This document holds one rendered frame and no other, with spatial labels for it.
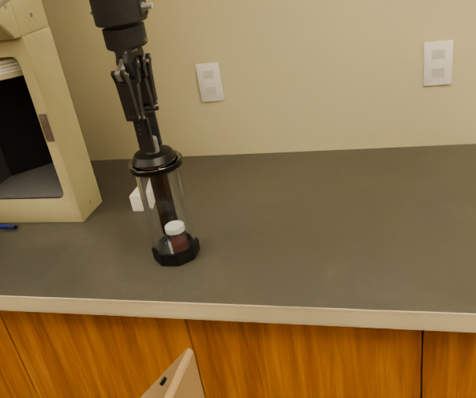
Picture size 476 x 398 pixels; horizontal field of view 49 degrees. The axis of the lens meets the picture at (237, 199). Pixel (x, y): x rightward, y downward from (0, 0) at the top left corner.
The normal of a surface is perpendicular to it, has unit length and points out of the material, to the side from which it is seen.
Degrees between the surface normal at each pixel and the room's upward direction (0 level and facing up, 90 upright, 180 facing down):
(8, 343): 90
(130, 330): 90
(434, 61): 90
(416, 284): 0
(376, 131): 90
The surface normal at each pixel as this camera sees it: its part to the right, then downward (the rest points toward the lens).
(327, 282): -0.15, -0.88
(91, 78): -0.23, 0.48
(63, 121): 0.96, -0.02
